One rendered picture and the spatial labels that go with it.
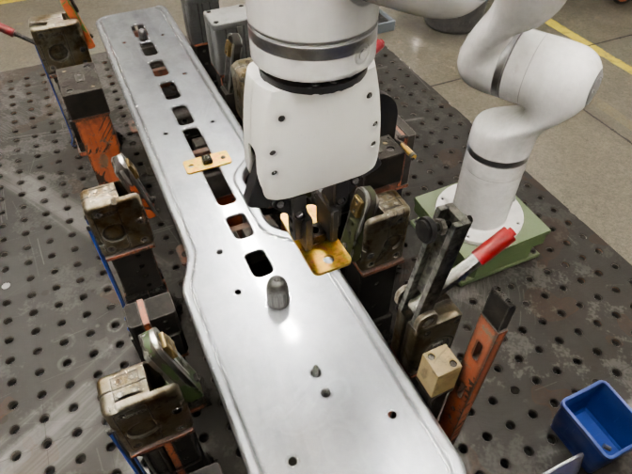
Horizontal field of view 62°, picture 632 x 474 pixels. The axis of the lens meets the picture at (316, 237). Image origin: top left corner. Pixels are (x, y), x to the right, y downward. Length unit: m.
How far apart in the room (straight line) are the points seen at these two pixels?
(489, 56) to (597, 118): 2.30
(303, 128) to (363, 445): 0.40
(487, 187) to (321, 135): 0.74
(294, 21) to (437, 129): 1.31
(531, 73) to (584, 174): 1.88
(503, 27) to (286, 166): 0.56
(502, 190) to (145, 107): 0.74
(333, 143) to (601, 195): 2.37
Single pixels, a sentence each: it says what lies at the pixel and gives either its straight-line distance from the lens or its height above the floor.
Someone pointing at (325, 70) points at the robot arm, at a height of 1.44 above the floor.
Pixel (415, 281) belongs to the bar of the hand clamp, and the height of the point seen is 1.10.
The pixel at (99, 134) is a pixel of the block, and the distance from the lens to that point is 1.27.
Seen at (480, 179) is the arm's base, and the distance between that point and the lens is 1.09.
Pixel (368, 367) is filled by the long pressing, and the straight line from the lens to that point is 0.70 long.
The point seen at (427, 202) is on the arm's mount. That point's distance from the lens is 1.23.
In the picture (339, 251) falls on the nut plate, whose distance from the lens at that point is 0.48.
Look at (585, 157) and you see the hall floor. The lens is 2.91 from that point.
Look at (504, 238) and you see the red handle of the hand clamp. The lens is 0.67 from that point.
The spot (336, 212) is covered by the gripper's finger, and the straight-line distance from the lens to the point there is 0.45.
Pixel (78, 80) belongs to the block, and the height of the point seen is 1.03.
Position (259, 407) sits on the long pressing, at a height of 1.00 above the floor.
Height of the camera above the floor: 1.61
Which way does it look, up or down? 47 degrees down
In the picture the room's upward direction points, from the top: straight up
